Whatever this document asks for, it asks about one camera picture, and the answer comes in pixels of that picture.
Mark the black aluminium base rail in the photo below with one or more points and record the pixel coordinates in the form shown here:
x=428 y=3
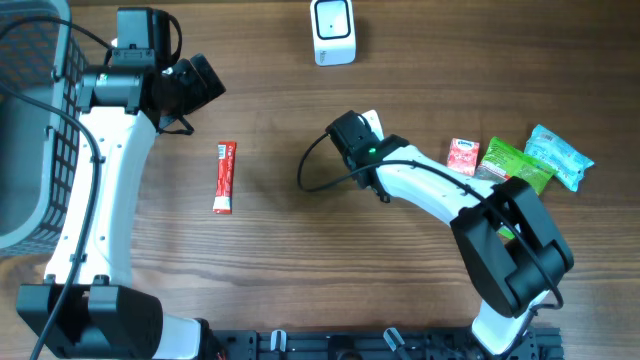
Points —
x=431 y=344

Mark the red white box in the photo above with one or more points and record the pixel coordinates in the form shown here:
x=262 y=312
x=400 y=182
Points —
x=226 y=161

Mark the dark grey plastic basket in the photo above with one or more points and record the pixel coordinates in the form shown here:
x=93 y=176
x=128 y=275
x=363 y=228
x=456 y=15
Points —
x=43 y=61

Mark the white barcode scanner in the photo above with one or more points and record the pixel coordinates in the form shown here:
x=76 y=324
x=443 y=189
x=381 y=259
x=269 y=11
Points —
x=333 y=31

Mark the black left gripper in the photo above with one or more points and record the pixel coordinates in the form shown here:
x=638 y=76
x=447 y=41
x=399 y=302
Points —
x=200 y=91

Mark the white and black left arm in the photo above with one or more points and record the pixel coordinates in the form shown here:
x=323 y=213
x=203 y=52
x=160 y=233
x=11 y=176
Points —
x=86 y=307

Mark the orange tissue pack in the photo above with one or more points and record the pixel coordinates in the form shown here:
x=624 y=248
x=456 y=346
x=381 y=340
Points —
x=462 y=156

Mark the green snack bag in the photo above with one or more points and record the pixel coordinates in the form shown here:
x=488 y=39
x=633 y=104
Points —
x=502 y=161

